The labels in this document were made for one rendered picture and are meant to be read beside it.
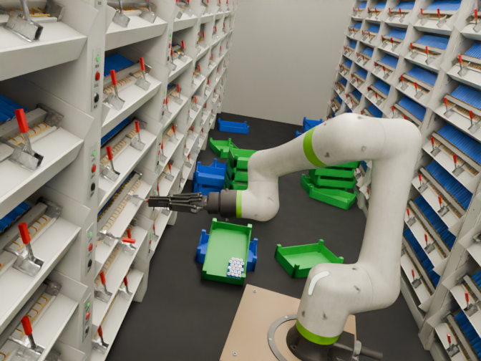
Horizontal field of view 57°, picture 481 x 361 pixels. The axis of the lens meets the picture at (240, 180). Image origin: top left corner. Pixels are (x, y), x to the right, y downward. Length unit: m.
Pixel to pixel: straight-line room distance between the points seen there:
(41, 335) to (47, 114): 0.44
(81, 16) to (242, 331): 0.90
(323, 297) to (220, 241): 1.15
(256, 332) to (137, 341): 0.62
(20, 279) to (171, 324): 1.11
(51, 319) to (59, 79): 0.50
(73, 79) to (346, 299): 0.81
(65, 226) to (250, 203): 0.64
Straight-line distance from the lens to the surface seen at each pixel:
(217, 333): 1.86
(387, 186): 1.22
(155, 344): 1.79
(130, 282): 1.80
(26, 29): 0.70
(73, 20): 0.88
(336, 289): 1.16
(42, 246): 0.91
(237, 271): 2.10
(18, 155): 0.76
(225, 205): 1.43
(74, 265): 1.05
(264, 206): 1.41
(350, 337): 1.32
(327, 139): 1.11
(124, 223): 1.41
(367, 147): 1.11
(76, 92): 0.90
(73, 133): 0.92
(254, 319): 1.36
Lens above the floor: 1.23
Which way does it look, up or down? 22 degrees down
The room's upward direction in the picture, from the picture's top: 10 degrees clockwise
